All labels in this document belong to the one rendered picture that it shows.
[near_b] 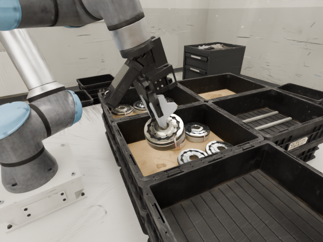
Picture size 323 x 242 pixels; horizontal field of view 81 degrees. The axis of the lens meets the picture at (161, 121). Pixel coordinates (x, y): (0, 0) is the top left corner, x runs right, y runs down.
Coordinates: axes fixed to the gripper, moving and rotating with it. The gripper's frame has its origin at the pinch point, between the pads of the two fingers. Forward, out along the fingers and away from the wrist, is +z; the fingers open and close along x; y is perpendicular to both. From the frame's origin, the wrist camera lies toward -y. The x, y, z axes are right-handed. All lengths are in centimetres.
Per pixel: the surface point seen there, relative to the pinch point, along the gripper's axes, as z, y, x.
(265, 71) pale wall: 175, 285, 186
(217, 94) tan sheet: 36, 51, 38
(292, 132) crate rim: 22.3, 36.7, -13.7
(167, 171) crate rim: 6.1, -5.3, -10.5
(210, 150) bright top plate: 19.9, 12.4, -2.4
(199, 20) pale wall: 83, 277, 349
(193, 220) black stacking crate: 16.9, -6.0, -18.2
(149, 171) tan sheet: 15.5, -8.2, 0.9
